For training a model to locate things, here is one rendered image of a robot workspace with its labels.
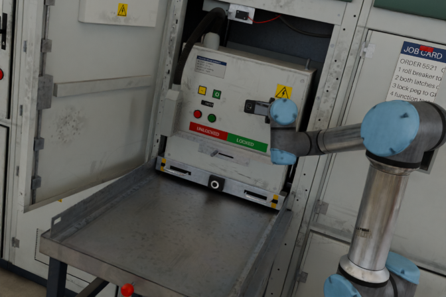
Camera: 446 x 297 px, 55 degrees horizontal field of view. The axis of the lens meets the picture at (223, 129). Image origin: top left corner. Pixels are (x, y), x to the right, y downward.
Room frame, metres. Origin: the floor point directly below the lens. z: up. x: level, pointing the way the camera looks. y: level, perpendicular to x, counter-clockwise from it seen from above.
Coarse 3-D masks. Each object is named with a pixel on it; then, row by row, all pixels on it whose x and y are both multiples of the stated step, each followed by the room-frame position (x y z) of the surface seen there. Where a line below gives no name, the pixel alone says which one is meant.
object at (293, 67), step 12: (204, 48) 1.61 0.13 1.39; (228, 48) 1.78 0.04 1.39; (252, 60) 1.56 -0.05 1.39; (264, 60) 1.63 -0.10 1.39; (276, 60) 1.71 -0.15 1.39; (300, 72) 1.51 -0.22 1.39; (312, 72) 1.56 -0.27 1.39; (312, 84) 1.66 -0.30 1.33; (300, 120) 1.57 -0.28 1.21; (228, 156) 1.58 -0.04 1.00; (288, 168) 1.59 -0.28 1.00
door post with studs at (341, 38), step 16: (352, 0) 1.53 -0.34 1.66; (352, 16) 1.53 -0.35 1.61; (336, 32) 1.54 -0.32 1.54; (352, 32) 1.52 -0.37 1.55; (336, 48) 1.53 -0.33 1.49; (336, 64) 1.53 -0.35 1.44; (320, 80) 1.55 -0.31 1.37; (336, 80) 1.53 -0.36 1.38; (320, 96) 1.54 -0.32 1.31; (320, 112) 1.53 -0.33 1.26; (320, 128) 1.53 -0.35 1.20; (304, 160) 1.54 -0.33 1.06; (304, 176) 1.53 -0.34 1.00; (304, 192) 1.53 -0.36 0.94; (288, 208) 1.54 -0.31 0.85; (288, 240) 1.53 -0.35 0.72; (288, 256) 1.53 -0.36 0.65; (272, 288) 1.53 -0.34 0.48
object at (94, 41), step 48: (48, 0) 1.19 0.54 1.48; (96, 0) 1.34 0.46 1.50; (144, 0) 1.54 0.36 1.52; (48, 48) 1.20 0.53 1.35; (96, 48) 1.40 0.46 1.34; (144, 48) 1.62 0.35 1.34; (48, 96) 1.21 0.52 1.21; (96, 96) 1.42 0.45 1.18; (144, 96) 1.66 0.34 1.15; (48, 144) 1.25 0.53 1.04; (96, 144) 1.45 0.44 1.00; (144, 144) 1.70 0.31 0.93; (48, 192) 1.27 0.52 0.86
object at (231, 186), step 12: (156, 168) 1.63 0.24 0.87; (180, 168) 1.60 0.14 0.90; (192, 168) 1.58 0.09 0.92; (192, 180) 1.58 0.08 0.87; (204, 180) 1.57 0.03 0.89; (228, 180) 1.54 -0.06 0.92; (228, 192) 1.54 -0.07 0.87; (240, 192) 1.53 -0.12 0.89; (252, 192) 1.52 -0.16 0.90; (264, 192) 1.50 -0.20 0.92; (264, 204) 1.50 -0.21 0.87; (276, 204) 1.49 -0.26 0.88
